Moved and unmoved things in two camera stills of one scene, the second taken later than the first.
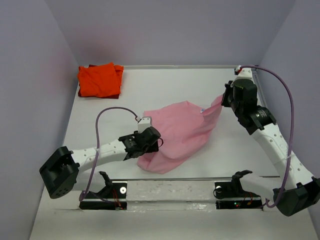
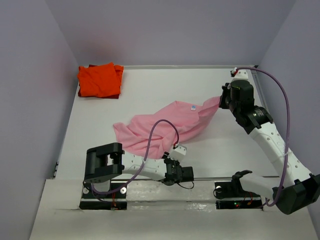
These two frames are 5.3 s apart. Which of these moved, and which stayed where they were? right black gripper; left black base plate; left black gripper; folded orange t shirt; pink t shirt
Moved: left black gripper; pink t shirt
Stayed: left black base plate; right black gripper; folded orange t shirt
